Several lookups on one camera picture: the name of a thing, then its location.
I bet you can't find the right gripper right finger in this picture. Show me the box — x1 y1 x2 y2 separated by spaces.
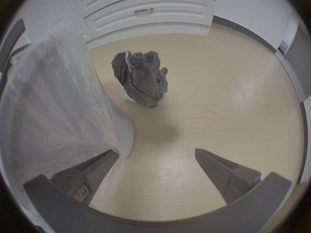
195 148 262 203

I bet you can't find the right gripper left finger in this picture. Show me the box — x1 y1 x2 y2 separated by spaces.
52 150 120 203

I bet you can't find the clear plastic bag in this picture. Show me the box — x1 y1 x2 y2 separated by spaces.
0 21 135 227

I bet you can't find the pale grey trash bin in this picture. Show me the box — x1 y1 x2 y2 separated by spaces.
2 31 135 203

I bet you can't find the crumpled black plastic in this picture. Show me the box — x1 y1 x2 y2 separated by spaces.
111 50 168 108

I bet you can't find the white wardrobe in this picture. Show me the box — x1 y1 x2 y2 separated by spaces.
67 0 219 50

